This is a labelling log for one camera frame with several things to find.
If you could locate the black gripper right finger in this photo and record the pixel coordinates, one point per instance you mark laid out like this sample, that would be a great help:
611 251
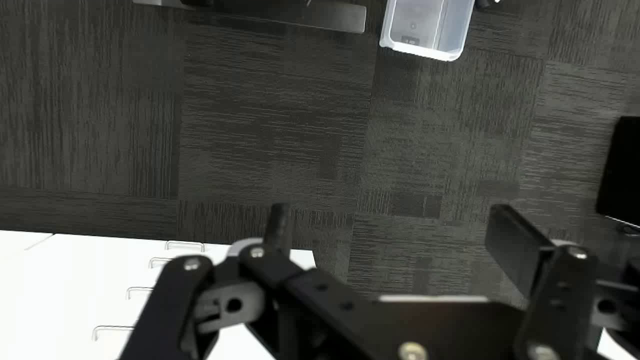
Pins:
561 293

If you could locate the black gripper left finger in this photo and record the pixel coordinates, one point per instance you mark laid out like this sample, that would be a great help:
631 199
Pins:
312 293

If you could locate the white base cabinet wooden top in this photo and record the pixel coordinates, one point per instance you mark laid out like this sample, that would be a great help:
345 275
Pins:
53 300

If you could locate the white plastic bin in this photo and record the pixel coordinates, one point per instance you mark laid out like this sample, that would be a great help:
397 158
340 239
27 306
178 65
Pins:
426 27

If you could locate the black box on floor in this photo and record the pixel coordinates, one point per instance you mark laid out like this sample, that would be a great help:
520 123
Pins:
622 172

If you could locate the long black metal bar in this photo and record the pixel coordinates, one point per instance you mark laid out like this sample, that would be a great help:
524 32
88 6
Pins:
280 13

